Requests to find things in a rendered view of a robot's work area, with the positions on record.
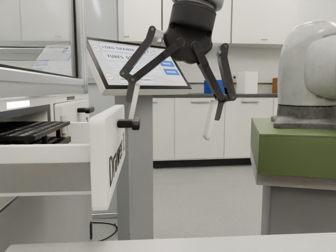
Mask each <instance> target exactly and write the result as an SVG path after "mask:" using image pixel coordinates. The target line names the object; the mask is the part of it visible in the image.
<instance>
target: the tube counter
mask: <svg viewBox="0 0 336 252"><path fill-rule="evenodd" d="M124 55H125V57H126V59H127V61H128V60H129V59H130V58H131V56H132V55H130V54H124ZM153 59H154V57H151V56H142V57H141V59H140V60H139V62H146V63H149V62H150V61H151V60H153Z"/></svg>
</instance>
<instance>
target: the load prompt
mask: <svg viewBox="0 0 336 252"><path fill-rule="evenodd" d="M99 46H100V48H101V50H102V51H109V52H120V53H130V54H134V52H135V51H136V50H137V49H138V47H134V46H126V45H117V44H109V43H100V42H99ZM144 55H150V56H152V53H151V51H150V49H148V50H147V51H146V52H145V54H144Z"/></svg>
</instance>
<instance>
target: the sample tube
mask: <svg viewBox="0 0 336 252"><path fill-rule="evenodd" d="M60 121H61V122H67V121H68V118H67V115H60ZM61 137H62V138H66V137H68V127H67V126H65V127H63V128H61Z"/></svg>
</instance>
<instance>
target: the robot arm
mask: <svg viewBox="0 0 336 252"><path fill-rule="evenodd" d="M172 2H173V3H174V4H173V5H172V10H171V14H170V19H169V24H168V28H167V30H166V31H165V32H164V31H162V30H159V29H156V27H155V26H153V25H151V26H150V27H149V29H148V32H147V35H146V38H145V39H144V41H143V42H142V43H141V45H140V46H139V47H138V48H137V50H136V51H135V52H134V54H133V55H132V56H131V58H130V59H129V60H128V61H127V63H126V64H125V65H124V67H123V68H122V69H121V70H120V72H119V75H120V76H121V77H122V78H124V79H125V80H127V81H128V88H127V93H126V98H125V99H126V102H130V103H131V107H130V112H129V117H128V119H134V115H135V110H136V105H137V100H138V95H139V90H140V84H139V83H137V82H138V81H139V80H140V79H141V78H143V77H144V76H145V75H147V74H148V73H149V72H150V71H152V70H153V69H154V68H155V67H157V66H158V65H159V64H161V63H162V62H163V61H165V60H166V59H167V58H168V57H171V58H172V59H173V60H174V61H177V62H185V63H187V64H190V65H191V64H195V63H196V64H197V66H198V67H199V69H200V70H201V72H202V74H203V76H204V78H205V80H206V82H207V84H208V86H209V88H210V90H211V92H212V94H213V96H214V98H215V100H211V101H210V105H209V109H208V114H207V118H206V122H205V127H204V131H203V135H202V137H203V138H204V139H205V140H208V141H209V140H210V137H211V133H212V128H213V124H214V120H216V121H219V120H220V118H221V114H222V110H223V106H224V103H225V102H230V101H235V100H236V98H237V97H236V92H235V88H234V83H233V79H232V74H231V70H230V65H229V61H228V50H229V45H228V44H227V43H223V44H218V43H212V33H213V29H214V24H215V20H216V15H217V13H216V12H218V11H220V10H221V9H222V7H223V3H224V0H172ZM161 38H162V39H163V41H164V43H165V46H166V49H165V50H164V51H162V52H161V53H160V54H159V55H158V56H156V57H155V58H154V59H153V60H151V61H150V62H149V63H147V64H146V65H145V66H144V67H142V68H141V69H140V70H139V71H137V72H136V73H135V74H133V75H131V74H130V72H131V70H132V69H133V68H134V67H135V65H136V64H137V63H138V61H139V60H140V59H141V58H142V56H143V55H144V54H145V52H146V51H147V50H148V49H149V47H150V46H151V44H152V42H157V41H158V40H159V39H161ZM210 50H213V52H214V55H215V56H216V57H217V62H218V66H219V71H220V75H221V80H222V84H223V88H224V93H225V94H223V92H222V90H221V88H220V86H219V84H218V82H217V80H216V78H215V76H214V74H213V72H212V70H211V68H210V66H209V62H208V60H207V58H206V56H205V55H206V54H207V53H208V52H209V51H210ZM277 96H278V106H277V115H275V116H271V118H270V121H272V122H273V128H277V129H322V130H336V22H332V21H330V20H326V19H319V20H312V21H307V22H304V23H301V24H298V25H296V26H295V27H294V28H293V29H292V30H291V31H290V32H289V33H288V35H287V37H286V39H285V41H284V44H283V46H282V50H281V53H280V57H279V64H278V74H277Z"/></svg>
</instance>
